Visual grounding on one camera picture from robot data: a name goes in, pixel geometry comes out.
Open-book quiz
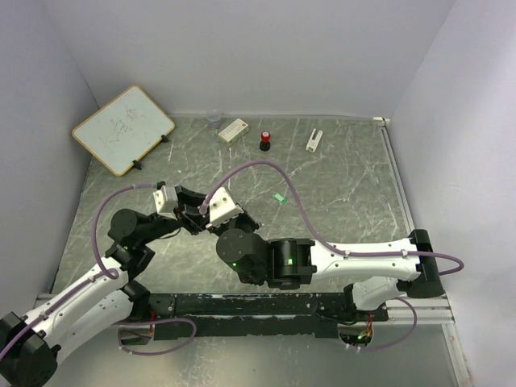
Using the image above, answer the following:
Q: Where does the green key tag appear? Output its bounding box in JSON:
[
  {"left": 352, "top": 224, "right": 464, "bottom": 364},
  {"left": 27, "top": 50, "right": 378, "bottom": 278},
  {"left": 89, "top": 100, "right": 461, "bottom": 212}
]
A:
[{"left": 273, "top": 193, "right": 286, "bottom": 203}]

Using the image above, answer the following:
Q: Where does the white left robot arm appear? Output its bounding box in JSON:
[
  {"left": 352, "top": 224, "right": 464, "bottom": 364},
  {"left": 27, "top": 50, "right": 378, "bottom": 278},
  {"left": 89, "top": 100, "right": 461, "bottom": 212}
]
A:
[{"left": 1, "top": 182, "right": 212, "bottom": 386}]

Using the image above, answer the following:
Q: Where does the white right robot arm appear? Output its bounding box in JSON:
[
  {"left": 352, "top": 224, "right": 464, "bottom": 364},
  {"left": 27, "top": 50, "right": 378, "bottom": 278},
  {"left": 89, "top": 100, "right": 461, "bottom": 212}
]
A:
[{"left": 206, "top": 198, "right": 444, "bottom": 321}]

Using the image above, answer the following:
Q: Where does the clear cup of paper clips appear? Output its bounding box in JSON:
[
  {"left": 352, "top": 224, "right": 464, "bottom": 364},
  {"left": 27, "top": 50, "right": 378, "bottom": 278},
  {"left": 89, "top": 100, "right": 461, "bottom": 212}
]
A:
[{"left": 206, "top": 110, "right": 222, "bottom": 130}]

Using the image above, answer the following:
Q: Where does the white staples box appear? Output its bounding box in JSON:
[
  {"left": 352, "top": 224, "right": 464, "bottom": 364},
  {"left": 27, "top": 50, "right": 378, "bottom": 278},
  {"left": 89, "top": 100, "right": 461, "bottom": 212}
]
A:
[{"left": 218, "top": 119, "right": 249, "bottom": 146}]

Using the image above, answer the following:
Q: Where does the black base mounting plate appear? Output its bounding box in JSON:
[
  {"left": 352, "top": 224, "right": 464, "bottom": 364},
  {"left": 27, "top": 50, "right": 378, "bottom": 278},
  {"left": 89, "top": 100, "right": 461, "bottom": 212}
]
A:
[{"left": 148, "top": 290, "right": 388, "bottom": 340}]

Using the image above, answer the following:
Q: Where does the red and black stamp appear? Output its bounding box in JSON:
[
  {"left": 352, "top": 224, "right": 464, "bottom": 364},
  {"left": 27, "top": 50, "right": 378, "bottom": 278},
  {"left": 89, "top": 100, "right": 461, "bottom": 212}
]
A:
[{"left": 259, "top": 131, "right": 271, "bottom": 152}]

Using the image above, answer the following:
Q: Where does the white stapler remover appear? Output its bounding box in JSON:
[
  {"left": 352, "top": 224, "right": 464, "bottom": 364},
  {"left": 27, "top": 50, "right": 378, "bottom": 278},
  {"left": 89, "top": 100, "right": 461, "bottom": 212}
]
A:
[{"left": 306, "top": 128, "right": 323, "bottom": 152}]

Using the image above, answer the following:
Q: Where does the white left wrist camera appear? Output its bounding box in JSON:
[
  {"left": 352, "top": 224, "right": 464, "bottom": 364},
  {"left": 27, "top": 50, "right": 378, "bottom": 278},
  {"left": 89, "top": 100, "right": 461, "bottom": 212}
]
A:
[{"left": 152, "top": 185, "right": 178, "bottom": 218}]

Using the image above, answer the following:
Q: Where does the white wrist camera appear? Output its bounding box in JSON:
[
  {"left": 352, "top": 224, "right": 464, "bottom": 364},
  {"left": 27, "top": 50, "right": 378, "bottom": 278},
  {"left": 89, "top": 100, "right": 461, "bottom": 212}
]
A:
[
  {"left": 152, "top": 185, "right": 178, "bottom": 218},
  {"left": 208, "top": 187, "right": 243, "bottom": 228}
]

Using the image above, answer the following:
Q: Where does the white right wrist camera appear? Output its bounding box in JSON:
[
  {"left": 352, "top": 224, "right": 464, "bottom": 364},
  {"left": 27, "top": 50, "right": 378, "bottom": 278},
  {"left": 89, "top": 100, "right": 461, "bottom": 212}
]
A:
[{"left": 208, "top": 187, "right": 243, "bottom": 228}]

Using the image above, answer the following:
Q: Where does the small whiteboard with wooden frame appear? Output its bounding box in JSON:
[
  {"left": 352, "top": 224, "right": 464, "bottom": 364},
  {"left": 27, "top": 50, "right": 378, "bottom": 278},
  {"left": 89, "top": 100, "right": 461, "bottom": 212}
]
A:
[{"left": 72, "top": 85, "right": 175, "bottom": 177}]

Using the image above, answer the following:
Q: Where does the aluminium frame rail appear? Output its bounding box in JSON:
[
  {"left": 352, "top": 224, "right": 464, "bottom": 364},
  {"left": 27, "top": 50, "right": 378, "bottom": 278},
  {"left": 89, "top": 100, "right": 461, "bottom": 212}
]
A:
[{"left": 373, "top": 117, "right": 455, "bottom": 325}]

